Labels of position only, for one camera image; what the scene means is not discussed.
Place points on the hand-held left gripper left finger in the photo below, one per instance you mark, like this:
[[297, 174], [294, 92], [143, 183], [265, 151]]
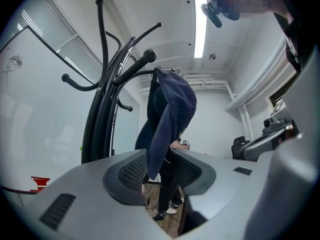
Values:
[[87, 196]]

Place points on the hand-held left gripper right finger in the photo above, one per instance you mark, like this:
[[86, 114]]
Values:
[[225, 191]]

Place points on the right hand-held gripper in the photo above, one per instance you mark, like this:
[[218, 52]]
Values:
[[277, 124]]

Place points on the black metal coat rack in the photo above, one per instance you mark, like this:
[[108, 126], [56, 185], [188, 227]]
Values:
[[100, 124]]

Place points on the navy blue cap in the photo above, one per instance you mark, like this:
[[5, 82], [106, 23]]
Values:
[[177, 104]]

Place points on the black chair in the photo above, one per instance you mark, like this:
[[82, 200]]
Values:
[[240, 147]]

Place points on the round ceiling smoke detector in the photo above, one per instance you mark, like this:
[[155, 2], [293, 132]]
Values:
[[212, 56]]

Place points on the black-framed rolling whiteboard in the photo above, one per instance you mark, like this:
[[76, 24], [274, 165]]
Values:
[[37, 109]]

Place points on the white ceiling vent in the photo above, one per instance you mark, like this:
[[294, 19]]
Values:
[[177, 70]]

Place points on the person's black clothing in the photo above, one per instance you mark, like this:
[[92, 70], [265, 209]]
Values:
[[297, 39]]

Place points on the long ceiling light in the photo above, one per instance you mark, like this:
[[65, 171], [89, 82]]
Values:
[[200, 26]]

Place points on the window with white blinds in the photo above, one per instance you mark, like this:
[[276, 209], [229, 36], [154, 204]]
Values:
[[75, 51]]

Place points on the large white duct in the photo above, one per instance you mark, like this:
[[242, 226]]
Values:
[[260, 84]]

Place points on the black head-mounted camera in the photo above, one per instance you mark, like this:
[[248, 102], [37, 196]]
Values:
[[212, 14]]

